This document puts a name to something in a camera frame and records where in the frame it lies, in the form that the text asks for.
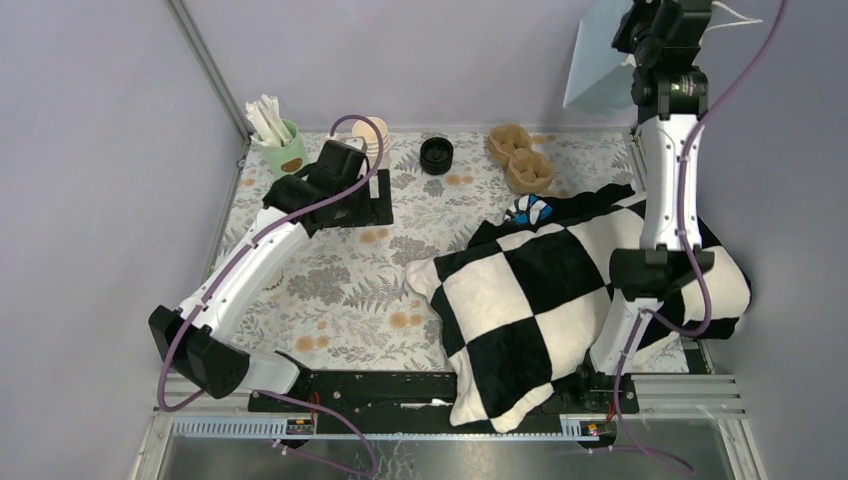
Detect single white paper cup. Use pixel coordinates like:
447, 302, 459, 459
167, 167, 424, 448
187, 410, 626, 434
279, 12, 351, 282
262, 269, 285, 302

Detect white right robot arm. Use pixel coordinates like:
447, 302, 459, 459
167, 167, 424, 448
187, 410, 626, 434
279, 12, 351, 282
588, 1, 714, 375

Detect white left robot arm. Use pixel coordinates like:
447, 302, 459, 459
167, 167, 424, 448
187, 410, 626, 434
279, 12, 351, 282
148, 140, 393, 411

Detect stack of paper cups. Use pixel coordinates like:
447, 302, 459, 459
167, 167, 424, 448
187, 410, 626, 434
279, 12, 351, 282
351, 116, 391, 169

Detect green cup with straws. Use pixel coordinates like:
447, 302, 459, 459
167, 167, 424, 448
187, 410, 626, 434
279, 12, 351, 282
245, 95, 311, 179

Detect light blue paper bag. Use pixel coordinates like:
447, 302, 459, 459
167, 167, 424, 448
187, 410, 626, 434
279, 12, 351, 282
563, 0, 635, 117

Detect floral patterned table mat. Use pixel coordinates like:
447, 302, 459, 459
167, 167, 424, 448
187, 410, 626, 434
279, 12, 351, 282
186, 130, 690, 373

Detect blue white patterned object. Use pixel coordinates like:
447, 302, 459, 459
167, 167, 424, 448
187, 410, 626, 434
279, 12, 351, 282
504, 194, 553, 225

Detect stack of cardboard cup carriers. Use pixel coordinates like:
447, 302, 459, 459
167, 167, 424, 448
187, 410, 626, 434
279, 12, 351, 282
487, 124, 554, 194

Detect black white checkered pillow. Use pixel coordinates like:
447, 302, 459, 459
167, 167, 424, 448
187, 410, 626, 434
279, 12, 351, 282
405, 182, 753, 435

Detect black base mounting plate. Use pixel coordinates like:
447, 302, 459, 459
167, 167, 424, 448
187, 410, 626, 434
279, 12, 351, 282
247, 344, 713, 436

